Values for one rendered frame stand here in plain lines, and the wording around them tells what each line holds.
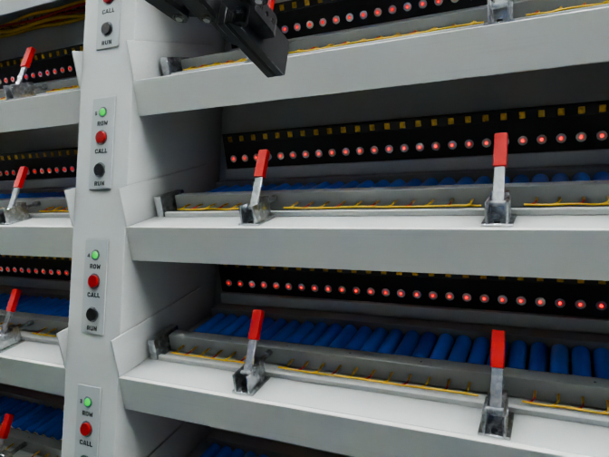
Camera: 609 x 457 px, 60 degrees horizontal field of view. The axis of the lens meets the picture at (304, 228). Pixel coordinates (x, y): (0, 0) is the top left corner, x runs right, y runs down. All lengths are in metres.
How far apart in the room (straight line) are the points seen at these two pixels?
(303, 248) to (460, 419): 0.23
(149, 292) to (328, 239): 0.29
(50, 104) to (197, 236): 0.33
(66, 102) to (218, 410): 0.47
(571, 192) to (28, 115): 0.73
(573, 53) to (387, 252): 0.24
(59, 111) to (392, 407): 0.60
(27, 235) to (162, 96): 0.30
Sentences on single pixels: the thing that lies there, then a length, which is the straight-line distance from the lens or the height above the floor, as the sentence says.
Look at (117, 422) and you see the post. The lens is 0.74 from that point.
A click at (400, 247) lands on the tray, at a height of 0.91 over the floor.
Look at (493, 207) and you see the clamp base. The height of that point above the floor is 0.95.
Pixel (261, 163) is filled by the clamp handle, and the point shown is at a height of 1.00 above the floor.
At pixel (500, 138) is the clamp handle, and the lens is 0.55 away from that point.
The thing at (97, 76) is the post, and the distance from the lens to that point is 0.79.
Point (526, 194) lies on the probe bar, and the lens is 0.57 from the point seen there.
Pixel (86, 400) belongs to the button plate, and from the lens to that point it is 0.77.
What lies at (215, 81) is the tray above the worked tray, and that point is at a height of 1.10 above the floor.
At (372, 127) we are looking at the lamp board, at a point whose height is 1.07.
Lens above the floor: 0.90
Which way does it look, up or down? 3 degrees up
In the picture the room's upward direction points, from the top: 2 degrees clockwise
